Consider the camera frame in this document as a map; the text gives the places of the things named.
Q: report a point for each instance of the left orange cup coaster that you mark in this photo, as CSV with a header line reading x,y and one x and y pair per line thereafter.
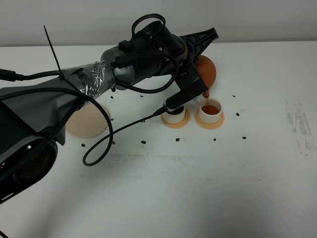
x,y
178,125

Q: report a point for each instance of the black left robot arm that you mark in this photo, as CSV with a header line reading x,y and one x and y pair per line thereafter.
x,y
33,118

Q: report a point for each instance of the white teacup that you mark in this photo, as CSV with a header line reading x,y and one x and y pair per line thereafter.
x,y
175,116
210,111

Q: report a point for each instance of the right white teacup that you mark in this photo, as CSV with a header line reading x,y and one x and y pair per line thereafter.
x,y
210,111

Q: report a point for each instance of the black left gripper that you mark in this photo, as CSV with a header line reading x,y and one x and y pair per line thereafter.
x,y
155,37

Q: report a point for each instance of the orange cup coaster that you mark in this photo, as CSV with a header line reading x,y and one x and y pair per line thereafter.
x,y
209,126
178,125

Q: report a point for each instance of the right orange cup coaster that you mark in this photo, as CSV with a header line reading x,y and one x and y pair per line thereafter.
x,y
209,126

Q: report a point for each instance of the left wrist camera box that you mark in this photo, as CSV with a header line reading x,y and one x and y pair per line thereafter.
x,y
190,84

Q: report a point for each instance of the beige round teapot coaster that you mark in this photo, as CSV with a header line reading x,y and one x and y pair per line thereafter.
x,y
88,122

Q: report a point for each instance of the left white teacup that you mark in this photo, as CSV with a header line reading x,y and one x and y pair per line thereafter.
x,y
175,116

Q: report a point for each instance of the brown clay teapot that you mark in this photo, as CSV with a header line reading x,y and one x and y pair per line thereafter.
x,y
207,72

